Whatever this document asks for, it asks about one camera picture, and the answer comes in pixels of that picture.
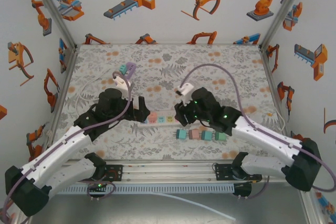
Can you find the white plastic tube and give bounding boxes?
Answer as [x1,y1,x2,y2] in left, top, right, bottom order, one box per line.
[151,191,237,221]

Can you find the aluminium frame leg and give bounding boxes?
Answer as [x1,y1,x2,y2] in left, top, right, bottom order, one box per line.
[299,189,325,224]

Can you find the white power strip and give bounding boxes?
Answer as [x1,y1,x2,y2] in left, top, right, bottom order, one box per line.
[136,113,182,130]

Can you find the aluminium side rail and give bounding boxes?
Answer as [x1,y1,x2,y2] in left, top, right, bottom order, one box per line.
[43,47,79,151]
[258,45,292,133]

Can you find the aluminium corner post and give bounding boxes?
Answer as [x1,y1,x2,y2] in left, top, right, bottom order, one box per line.
[258,0,312,49]
[27,0,78,50]

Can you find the aluminium front frame rail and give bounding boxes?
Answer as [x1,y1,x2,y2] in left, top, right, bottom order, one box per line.
[60,159,289,184]

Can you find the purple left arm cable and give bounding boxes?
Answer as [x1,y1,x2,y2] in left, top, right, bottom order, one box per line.
[2,71,132,224]

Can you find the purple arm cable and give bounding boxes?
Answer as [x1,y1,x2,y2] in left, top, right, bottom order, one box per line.
[180,63,336,200]
[2,71,132,224]

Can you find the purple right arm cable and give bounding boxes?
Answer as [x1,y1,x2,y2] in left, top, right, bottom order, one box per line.
[180,63,336,200]

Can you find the floral tablecloth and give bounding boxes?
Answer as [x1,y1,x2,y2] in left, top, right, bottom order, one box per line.
[54,43,289,162]

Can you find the white slotted cable duct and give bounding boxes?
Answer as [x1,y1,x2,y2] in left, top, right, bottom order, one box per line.
[56,184,235,194]

